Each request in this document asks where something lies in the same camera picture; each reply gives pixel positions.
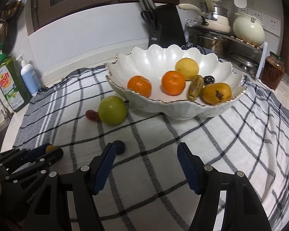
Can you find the dark blue plum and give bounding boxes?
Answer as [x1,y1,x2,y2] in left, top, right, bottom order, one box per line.
[113,140,126,155]

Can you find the small red fruit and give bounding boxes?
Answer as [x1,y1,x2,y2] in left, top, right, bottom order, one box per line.
[86,110,101,122]

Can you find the green apple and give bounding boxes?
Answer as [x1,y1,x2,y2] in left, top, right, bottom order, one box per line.
[98,95,127,126]

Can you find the orange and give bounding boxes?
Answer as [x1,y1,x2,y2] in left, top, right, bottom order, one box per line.
[127,76,152,97]
[161,70,186,96]

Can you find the yellow mango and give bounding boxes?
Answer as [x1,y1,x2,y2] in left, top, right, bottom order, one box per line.
[202,82,232,105]

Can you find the spotted banana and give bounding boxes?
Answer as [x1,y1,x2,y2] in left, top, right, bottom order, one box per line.
[187,74,204,101]

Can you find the dark red plum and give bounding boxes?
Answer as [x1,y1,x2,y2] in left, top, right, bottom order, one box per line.
[203,76,215,85]

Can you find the yellow lemon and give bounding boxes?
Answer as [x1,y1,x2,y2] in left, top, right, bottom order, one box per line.
[175,58,199,80]

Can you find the grey checked kitchen cloth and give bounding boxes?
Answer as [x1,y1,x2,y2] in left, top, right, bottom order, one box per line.
[13,66,289,230]

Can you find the metal kitchen shelf rack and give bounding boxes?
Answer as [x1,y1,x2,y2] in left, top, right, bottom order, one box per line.
[185,19,268,80]

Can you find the black kitchen scissors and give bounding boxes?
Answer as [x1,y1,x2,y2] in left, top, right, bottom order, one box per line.
[140,9,159,30]

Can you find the steel faucet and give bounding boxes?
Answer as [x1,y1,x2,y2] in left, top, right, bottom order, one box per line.
[0,98,13,120]

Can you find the green dish soap bottle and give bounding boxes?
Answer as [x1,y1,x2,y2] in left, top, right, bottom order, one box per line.
[0,43,32,113]

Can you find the blue pump lotion bottle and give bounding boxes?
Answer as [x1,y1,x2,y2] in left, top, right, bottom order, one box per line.
[16,54,41,97]

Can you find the white scalloped fruit bowl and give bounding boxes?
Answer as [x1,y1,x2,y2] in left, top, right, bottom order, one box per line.
[106,44,247,120]

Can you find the glass jar red sauce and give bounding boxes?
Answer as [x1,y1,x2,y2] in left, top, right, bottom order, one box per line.
[261,51,285,90]

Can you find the steel lid under shelf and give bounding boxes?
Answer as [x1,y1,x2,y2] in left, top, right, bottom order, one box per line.
[231,53,259,74]

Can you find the hanging brass ladle pot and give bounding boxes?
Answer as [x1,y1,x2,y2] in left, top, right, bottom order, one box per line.
[0,0,23,20]

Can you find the steel pot under shelf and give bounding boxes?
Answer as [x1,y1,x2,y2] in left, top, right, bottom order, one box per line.
[194,33,230,59]

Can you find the black knife block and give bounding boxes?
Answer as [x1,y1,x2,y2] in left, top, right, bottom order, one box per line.
[139,0,186,48]

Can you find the cream ceramic pot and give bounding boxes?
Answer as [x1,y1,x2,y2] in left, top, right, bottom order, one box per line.
[233,13,265,46]

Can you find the white wall power outlets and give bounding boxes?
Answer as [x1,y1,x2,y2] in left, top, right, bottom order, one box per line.
[237,7,281,37]

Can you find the cream saucepan with handle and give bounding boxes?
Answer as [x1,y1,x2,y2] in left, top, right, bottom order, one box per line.
[178,0,231,34]

